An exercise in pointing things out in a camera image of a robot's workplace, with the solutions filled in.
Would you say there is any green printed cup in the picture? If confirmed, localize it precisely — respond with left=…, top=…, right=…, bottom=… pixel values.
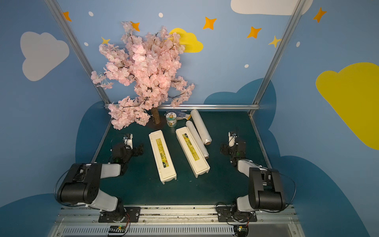
left=165, top=112, right=177, bottom=127

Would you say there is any pink cherry blossom tree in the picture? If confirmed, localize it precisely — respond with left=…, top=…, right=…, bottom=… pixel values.
left=91, top=21, right=195, bottom=130

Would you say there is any right small circuit board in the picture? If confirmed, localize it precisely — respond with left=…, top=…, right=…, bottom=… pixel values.
left=233, top=225, right=249, bottom=237

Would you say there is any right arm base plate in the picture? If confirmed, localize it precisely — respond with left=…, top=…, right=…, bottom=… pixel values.
left=215, top=206, right=257, bottom=223

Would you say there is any right white wrap dispenser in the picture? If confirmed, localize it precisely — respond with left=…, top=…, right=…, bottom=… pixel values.
left=176, top=127, right=210, bottom=178

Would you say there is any small circuit board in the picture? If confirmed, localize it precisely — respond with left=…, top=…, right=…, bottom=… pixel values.
left=107, top=225, right=126, bottom=237
left=233, top=225, right=249, bottom=237

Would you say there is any left small circuit board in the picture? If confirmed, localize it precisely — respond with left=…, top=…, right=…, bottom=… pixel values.
left=107, top=225, right=126, bottom=237

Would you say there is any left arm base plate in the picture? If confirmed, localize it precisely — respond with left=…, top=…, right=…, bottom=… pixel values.
left=98, top=206, right=141, bottom=223

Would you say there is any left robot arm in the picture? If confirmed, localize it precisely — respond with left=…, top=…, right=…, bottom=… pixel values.
left=54, top=143, right=144, bottom=223

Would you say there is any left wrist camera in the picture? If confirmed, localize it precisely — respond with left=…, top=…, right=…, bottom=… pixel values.
left=123, top=133, right=133, bottom=149

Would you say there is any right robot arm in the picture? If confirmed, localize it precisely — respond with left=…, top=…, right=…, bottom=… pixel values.
left=216, top=137, right=297, bottom=223

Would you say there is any small plastic bottle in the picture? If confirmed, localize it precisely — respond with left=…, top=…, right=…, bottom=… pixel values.
left=175, top=111, right=191, bottom=120

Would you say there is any aluminium rail base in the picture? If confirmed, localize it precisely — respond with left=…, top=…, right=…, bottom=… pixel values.
left=48, top=204, right=305, bottom=237

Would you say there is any dispenser lid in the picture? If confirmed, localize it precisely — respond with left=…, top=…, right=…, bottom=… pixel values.
left=149, top=130, right=177, bottom=184

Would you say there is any plastic wrap roll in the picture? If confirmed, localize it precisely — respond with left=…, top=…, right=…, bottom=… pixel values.
left=186, top=120, right=209, bottom=159
left=190, top=109, right=212, bottom=145

